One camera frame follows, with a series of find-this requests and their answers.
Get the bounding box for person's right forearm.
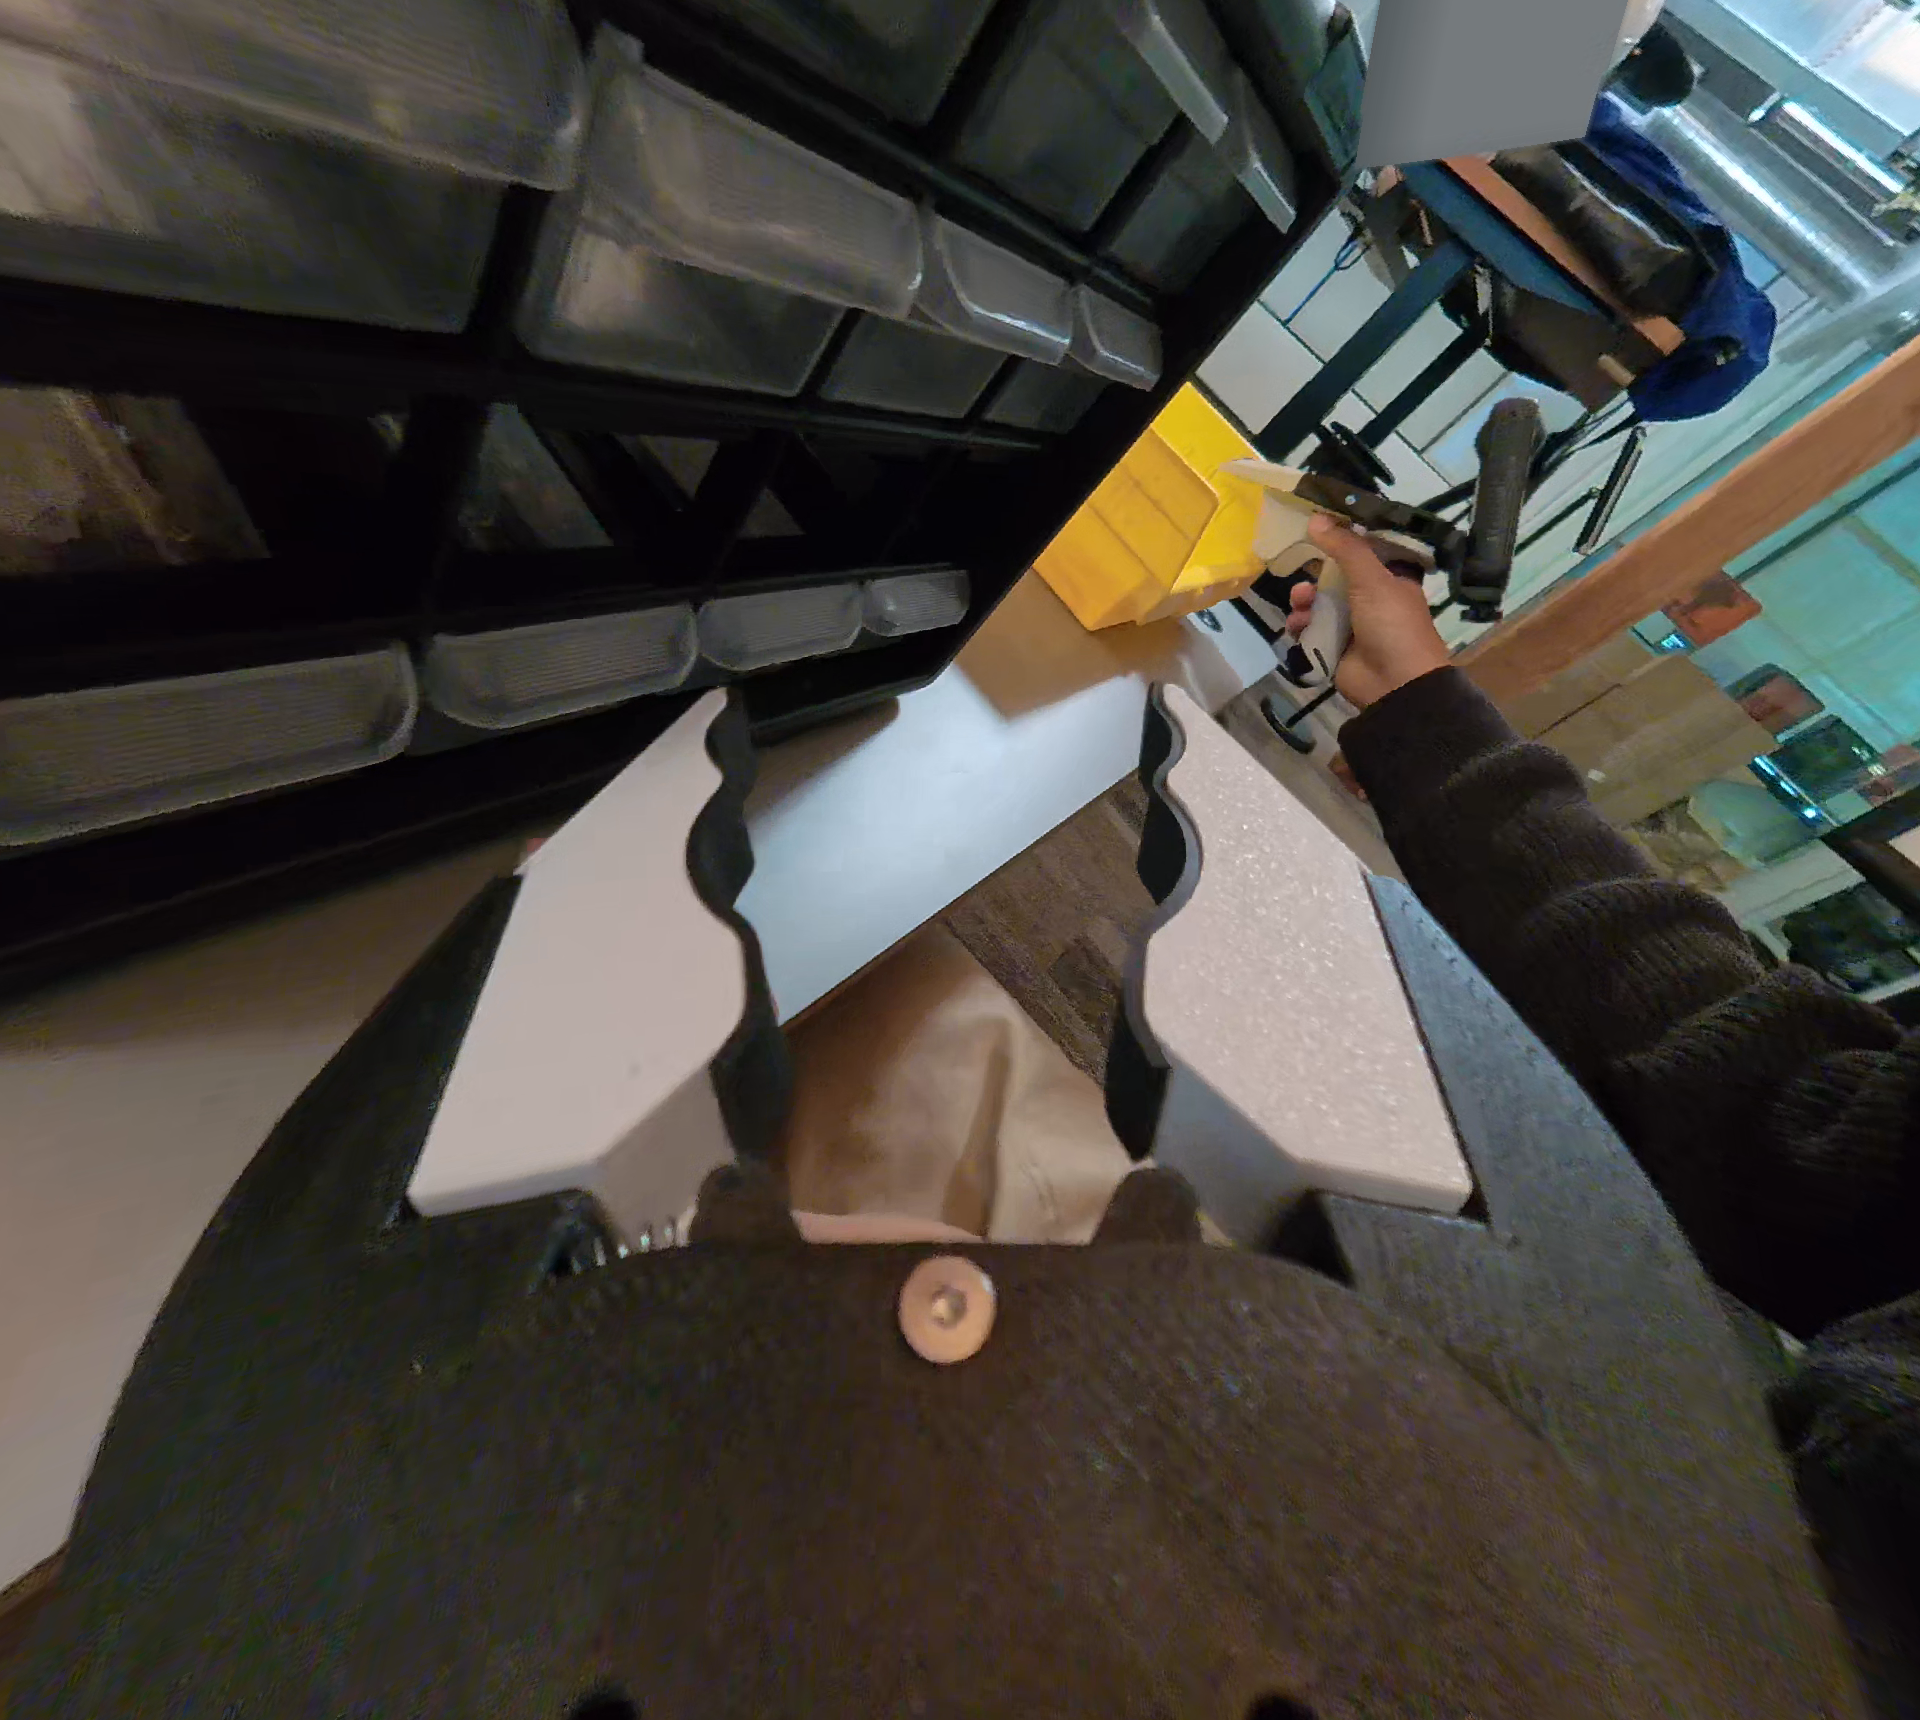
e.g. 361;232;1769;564
1333;663;1920;1346

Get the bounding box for cardboard box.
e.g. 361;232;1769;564
1499;631;1771;831

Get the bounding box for black drawer cabinet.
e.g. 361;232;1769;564
0;0;1358;1004

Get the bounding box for person's beige pants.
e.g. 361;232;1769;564
779;926;1140;1248

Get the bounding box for yellow plastic bin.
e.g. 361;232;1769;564
1034;382;1291;631

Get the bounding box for grey desk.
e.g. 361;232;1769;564
0;581;1305;1603

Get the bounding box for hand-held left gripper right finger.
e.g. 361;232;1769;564
1105;683;1476;1245

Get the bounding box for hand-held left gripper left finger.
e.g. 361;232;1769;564
403;688;795;1248

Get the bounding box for blue jacket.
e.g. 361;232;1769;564
1588;93;1779;426

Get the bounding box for wooden beam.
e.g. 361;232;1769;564
1461;342;1920;702

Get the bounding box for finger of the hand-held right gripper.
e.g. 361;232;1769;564
1217;459;1324;583

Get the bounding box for person's dark knit sweater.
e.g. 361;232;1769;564
1765;1302;1920;1720

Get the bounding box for rows of small cabinet drawers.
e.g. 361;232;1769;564
0;0;1296;853

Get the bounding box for person's right hand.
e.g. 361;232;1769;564
1284;515;1457;713

